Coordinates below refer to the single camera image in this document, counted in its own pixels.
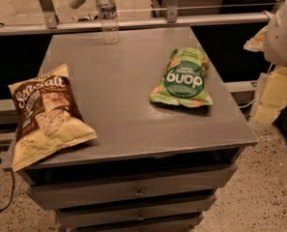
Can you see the green rice chip bag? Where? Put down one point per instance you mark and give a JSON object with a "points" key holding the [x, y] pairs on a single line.
{"points": [[184, 80]]}

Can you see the grey metal railing frame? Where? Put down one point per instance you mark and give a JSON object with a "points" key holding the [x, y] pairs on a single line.
{"points": [[26, 17]]}

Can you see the clear plastic water bottle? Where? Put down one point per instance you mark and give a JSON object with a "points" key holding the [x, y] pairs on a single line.
{"points": [[109, 21]]}

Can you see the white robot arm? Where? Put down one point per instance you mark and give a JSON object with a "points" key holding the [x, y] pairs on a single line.
{"points": [[275, 44]]}

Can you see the yellow brown sea salt chip bag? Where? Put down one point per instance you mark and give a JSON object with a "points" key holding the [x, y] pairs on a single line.
{"points": [[48, 117]]}

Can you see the grey drawer cabinet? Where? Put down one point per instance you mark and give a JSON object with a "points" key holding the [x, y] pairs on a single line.
{"points": [[152, 167]]}

